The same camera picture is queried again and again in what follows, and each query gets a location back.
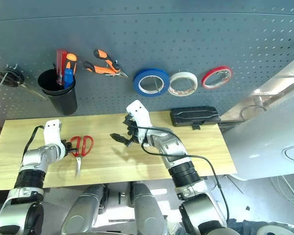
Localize large white machine housing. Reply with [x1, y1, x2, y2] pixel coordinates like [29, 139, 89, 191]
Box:
[221, 36, 294, 182]

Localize black plastic tool case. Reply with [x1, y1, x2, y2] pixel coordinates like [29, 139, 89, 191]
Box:
[170, 106, 221, 130]

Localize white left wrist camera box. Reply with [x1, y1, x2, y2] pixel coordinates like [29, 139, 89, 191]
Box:
[43, 119, 66, 157]

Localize grey metal pegboard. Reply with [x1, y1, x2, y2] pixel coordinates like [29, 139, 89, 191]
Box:
[0, 0, 294, 123]

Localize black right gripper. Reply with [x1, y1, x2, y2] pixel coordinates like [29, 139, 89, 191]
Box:
[109, 113, 141, 148]

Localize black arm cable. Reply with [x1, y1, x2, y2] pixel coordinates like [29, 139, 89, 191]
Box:
[134, 126, 230, 223]
[22, 125, 46, 167]

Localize white tape roll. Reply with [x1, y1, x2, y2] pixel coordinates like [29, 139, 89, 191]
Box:
[168, 71, 198, 97]

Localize black plastic cup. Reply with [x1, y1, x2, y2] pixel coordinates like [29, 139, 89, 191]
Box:
[37, 69, 78, 116]

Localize blue tape roll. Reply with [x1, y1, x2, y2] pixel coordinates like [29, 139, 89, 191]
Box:
[132, 68, 169, 98]

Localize person in blue jeans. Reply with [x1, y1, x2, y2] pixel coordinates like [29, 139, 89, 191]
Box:
[227, 219, 260, 235]

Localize silver robot leg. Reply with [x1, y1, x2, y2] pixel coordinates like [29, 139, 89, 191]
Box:
[131, 182, 169, 235]
[60, 185, 108, 235]

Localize black looped cable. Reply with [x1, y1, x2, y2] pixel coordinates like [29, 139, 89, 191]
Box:
[240, 105, 268, 120]

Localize white floor cables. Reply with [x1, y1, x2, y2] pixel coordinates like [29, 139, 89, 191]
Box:
[269, 175, 294, 204]

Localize silver right robot leg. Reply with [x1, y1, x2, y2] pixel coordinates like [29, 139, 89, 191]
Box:
[131, 182, 169, 235]

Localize orange black handled screwdriver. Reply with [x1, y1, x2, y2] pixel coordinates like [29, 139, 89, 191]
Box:
[63, 53, 77, 76]

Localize black handled scissors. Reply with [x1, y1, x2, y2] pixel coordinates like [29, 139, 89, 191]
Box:
[0, 64, 47, 100]

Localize red tape roll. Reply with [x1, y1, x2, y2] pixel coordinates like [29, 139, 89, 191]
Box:
[201, 66, 233, 90]

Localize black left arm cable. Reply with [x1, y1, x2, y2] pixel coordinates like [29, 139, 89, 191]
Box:
[22, 125, 46, 167]

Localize red handled scissors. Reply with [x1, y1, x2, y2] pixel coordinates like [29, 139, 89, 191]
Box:
[70, 135, 94, 178]

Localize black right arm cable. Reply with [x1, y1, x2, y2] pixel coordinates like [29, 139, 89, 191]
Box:
[134, 126, 230, 223]

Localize silver double peg hook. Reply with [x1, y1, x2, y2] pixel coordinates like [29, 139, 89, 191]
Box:
[0, 63, 19, 86]

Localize blue handled screwdriver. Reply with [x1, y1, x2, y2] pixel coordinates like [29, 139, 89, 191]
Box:
[63, 68, 74, 90]

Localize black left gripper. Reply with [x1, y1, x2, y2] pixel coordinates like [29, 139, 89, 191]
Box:
[61, 138, 78, 156]

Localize orange black needle-nose pliers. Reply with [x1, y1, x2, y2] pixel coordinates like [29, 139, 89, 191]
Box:
[83, 48, 129, 79]

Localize silver left robot leg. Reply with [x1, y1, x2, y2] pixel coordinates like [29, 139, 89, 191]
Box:
[60, 185, 108, 235]

